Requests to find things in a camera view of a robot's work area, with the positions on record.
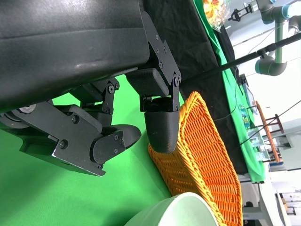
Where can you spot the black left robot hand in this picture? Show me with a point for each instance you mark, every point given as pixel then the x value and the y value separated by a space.
pixel 70 47

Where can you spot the grey green bowl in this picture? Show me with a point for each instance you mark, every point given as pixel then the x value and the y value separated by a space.
pixel 178 212

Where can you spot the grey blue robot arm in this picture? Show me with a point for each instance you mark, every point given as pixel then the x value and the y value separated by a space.
pixel 270 67

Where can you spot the orange wicker basket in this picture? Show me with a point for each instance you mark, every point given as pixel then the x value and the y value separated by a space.
pixel 207 153

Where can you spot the snack bag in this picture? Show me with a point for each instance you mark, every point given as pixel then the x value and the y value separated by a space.
pixel 216 14

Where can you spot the green tablecloth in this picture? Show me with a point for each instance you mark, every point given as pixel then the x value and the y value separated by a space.
pixel 235 99
pixel 47 200

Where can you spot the black clamp tool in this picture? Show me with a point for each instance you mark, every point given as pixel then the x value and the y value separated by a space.
pixel 238 14

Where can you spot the black boom pole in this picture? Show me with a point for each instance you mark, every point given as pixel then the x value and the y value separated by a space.
pixel 266 49

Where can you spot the brown wooden chair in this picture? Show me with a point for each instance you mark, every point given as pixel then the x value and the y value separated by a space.
pixel 268 131

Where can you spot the grey metal frame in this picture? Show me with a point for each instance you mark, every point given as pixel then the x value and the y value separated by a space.
pixel 265 204

